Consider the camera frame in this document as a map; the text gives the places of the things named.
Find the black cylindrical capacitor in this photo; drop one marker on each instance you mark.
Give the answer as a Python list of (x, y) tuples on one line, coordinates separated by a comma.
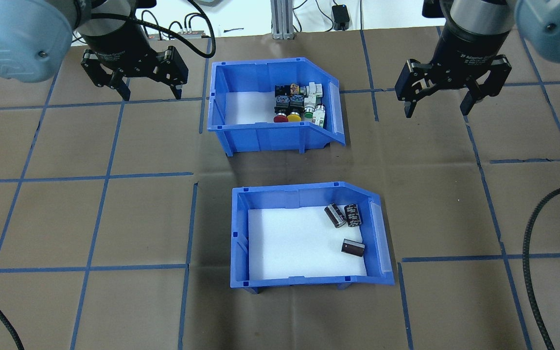
[(336, 216), (353, 215), (353, 248)]

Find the blue bin with capacitors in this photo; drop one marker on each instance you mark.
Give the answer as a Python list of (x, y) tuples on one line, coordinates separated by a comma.
[(304, 195)]

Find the yellow mushroom push button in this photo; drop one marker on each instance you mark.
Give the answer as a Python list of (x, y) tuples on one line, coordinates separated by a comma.
[(294, 108)]

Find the black power adapter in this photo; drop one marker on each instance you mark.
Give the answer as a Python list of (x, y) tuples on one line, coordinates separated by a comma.
[(341, 17)]

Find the aluminium extrusion post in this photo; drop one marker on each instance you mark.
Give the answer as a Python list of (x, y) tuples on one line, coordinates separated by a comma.
[(286, 19)]

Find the red mushroom push button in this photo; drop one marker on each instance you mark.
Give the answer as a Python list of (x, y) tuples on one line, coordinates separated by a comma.
[(280, 109)]

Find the blue bin with switches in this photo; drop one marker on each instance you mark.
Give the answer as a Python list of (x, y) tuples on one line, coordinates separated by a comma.
[(280, 137)]

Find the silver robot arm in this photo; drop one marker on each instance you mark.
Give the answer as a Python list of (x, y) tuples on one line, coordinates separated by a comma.
[(12, 39), (552, 24)]

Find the black selector switch yellow block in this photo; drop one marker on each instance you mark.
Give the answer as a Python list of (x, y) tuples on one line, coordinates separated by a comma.
[(282, 90)]

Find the grey connector box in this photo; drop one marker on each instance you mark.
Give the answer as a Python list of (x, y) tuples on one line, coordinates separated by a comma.
[(191, 33)]

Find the white pilot light red lens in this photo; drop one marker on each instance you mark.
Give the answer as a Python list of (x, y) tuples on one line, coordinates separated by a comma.
[(320, 116)]

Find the white foam bin liner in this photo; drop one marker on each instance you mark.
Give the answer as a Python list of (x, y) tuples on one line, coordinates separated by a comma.
[(246, 107), (289, 243)]

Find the white pilot light green lens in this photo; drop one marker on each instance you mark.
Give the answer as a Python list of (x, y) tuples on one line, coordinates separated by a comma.
[(308, 114)]

